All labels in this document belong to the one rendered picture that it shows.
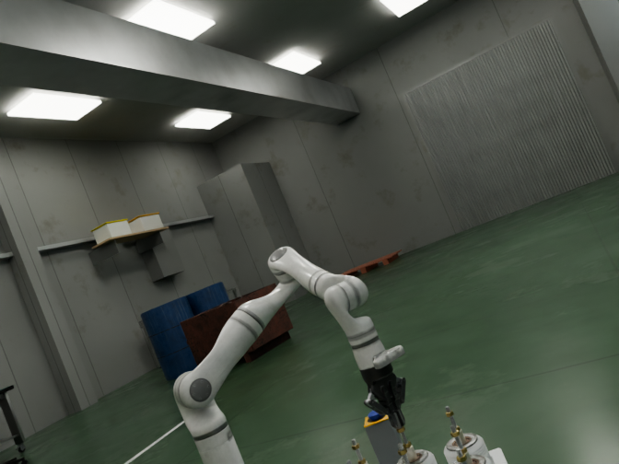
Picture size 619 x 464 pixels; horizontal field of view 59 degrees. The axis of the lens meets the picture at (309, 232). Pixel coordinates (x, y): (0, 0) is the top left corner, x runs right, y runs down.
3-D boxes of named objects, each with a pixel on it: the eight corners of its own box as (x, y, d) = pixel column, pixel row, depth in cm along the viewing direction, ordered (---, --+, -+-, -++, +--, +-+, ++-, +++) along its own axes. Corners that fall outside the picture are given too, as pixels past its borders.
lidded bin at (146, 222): (148, 235, 997) (143, 221, 998) (166, 226, 978) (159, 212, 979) (128, 239, 949) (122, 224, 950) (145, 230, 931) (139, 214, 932)
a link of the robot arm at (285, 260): (328, 260, 136) (345, 283, 140) (282, 239, 159) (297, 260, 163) (302, 284, 134) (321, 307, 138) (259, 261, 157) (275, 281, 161)
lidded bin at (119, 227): (117, 241, 924) (111, 226, 925) (134, 233, 906) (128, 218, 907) (96, 246, 880) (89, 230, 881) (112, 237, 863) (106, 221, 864)
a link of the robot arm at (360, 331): (353, 352, 123) (384, 336, 127) (327, 289, 124) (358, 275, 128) (340, 352, 130) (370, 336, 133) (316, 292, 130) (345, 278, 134)
